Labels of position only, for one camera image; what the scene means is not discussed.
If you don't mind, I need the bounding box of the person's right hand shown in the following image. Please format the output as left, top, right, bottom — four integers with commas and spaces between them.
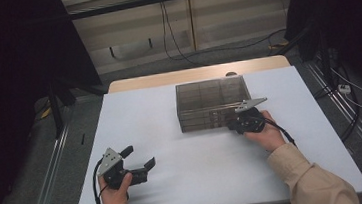
241, 107, 288, 155

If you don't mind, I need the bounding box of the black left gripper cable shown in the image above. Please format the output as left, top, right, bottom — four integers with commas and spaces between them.
89, 158, 109, 204

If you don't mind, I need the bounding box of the person's left hand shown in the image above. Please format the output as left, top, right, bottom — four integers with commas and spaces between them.
97, 171, 137, 204

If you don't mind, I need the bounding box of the wooden table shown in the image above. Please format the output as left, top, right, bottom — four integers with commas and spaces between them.
105, 54, 293, 94

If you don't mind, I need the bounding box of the white table sheet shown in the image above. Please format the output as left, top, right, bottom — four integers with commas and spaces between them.
61, 59, 362, 204

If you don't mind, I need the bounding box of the black hanging cable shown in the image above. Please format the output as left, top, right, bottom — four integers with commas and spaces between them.
158, 0, 290, 69

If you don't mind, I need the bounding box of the smoky transparent drawer organizer case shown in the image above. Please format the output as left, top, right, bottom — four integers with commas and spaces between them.
173, 73, 256, 134

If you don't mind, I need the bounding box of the black curtain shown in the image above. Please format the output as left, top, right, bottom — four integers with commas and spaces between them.
0, 0, 114, 204
280, 0, 362, 106

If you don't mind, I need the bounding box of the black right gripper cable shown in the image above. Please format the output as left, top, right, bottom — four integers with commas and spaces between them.
264, 115, 298, 150

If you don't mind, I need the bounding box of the black floor cable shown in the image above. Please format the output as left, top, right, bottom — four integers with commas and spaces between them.
309, 60, 362, 145

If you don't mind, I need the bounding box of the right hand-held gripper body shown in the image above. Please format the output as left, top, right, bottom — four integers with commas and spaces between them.
233, 97, 271, 136

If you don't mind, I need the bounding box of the beige cabinet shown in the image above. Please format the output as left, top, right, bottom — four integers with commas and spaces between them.
60, 0, 303, 79

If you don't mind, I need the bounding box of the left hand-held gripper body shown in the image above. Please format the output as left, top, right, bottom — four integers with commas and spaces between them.
94, 144, 150, 192

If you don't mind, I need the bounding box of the white power strip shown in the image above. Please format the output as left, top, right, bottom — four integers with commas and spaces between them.
337, 83, 353, 96

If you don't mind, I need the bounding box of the black metal stand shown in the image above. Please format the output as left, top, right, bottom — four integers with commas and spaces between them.
267, 16, 336, 95
45, 73, 113, 140

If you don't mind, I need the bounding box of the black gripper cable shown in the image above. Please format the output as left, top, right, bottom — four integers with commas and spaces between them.
89, 158, 109, 204
264, 115, 298, 150

